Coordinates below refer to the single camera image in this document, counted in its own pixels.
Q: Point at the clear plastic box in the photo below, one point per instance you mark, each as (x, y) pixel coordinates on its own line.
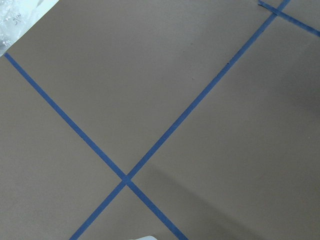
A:
(149, 237)

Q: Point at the clear plastic bag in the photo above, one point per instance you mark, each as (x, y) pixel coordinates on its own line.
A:
(16, 18)

